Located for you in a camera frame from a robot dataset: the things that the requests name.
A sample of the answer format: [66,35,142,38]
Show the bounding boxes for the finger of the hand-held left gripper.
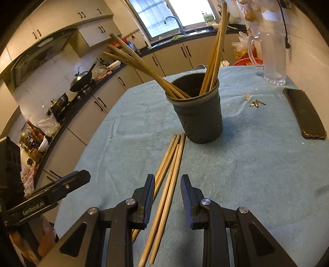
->
[24,169,91,200]

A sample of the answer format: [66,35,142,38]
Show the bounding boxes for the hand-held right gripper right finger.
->
[180,174,299,267]

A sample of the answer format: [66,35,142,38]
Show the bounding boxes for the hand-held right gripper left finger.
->
[36,174,156,267]

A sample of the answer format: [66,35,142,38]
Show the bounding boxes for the pile of wooden chopsticks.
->
[131,133,186,267]

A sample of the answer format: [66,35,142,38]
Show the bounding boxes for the dark grey utensil holder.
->
[166,73,223,144]

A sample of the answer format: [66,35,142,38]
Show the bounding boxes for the person's left hand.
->
[9,218,57,261]

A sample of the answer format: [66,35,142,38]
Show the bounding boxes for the pink patterned plastic bag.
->
[21,164,39,196]

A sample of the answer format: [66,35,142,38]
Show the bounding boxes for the group of sauce bottles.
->
[18,121,49,162]

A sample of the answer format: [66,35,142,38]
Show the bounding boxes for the clear plastic bag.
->
[36,117,61,136]

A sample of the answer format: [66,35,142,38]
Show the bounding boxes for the stainless steel pot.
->
[47,93,69,116]

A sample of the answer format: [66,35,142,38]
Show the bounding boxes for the gas stove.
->
[50,85,95,121]

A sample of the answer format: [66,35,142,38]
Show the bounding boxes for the black wok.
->
[69,62,97,93]

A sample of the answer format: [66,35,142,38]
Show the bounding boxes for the black kitchen countertop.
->
[33,23,247,180]

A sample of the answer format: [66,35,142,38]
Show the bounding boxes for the plastic bag of food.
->
[92,65,112,80]

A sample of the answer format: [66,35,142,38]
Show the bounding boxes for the black range hood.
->
[9,28,78,88]

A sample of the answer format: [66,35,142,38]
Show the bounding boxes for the silver rice cooker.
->
[125,41,140,53]

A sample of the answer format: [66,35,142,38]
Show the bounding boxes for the beige lower kitchen cabinets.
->
[36,33,247,188]

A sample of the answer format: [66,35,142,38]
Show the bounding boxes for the beige kitchen cabinets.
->
[0,0,114,67]
[36,33,247,188]

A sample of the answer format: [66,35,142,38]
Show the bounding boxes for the black smartphone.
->
[283,88,327,139]

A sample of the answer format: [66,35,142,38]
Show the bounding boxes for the red plastic basin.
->
[233,58,264,68]

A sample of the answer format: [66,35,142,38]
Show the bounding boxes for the beige upper kitchen cabinets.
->
[0,0,114,67]

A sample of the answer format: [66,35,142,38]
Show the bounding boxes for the clear glass pitcher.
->
[247,29,287,86]

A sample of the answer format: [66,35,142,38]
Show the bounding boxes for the metal sink faucet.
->
[164,16,187,35]

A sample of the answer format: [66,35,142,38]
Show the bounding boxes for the kitchen window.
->
[126,0,224,39]

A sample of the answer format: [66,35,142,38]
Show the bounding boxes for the small hanging plastic bag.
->
[244,6,263,22]

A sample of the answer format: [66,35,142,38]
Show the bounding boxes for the white hanging plastic bag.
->
[231,0,278,13]

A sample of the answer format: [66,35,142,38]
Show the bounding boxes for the small beige wall cabinet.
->
[69,18,122,58]

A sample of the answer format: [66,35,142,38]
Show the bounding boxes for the black power cable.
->
[276,0,291,49]

